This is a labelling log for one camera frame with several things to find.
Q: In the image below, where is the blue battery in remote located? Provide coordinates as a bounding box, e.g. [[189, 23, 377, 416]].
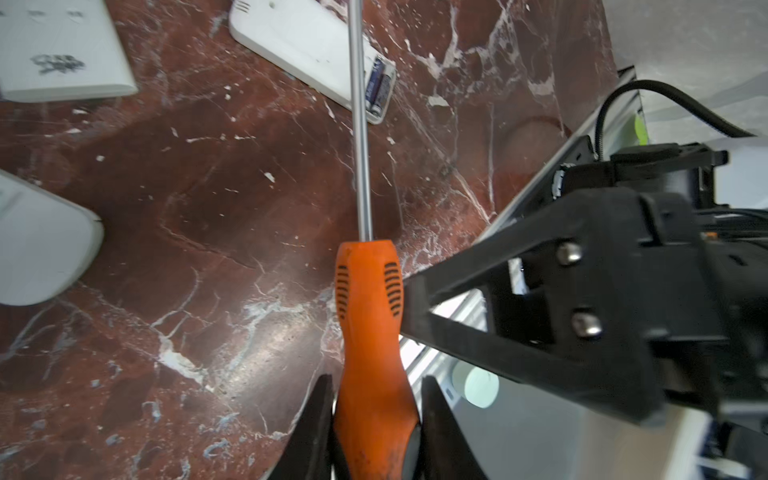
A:
[[365, 57, 385, 112]]

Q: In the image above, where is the pale green oval object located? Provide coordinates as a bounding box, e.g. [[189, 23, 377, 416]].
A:
[[451, 361, 500, 409]]

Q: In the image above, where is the orange handled screwdriver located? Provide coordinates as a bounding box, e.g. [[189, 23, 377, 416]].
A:
[[333, 1, 420, 479]]

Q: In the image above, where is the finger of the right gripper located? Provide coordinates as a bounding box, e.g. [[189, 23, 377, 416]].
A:
[[401, 299, 600, 396], [404, 197, 588, 300]]

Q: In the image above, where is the right black cable conduit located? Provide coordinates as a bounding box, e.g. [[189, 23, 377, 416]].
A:
[[593, 79, 754, 162]]

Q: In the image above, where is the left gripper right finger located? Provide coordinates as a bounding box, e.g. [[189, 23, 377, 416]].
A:
[[420, 376, 487, 479]]

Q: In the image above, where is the white remote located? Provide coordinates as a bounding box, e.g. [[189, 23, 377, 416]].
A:
[[1, 0, 138, 103], [1, 171, 104, 306], [229, 0, 398, 125]]

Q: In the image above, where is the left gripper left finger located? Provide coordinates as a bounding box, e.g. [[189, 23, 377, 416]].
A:
[[269, 374, 334, 480]]

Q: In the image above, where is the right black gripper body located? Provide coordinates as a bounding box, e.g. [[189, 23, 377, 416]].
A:
[[539, 143, 767, 426]]

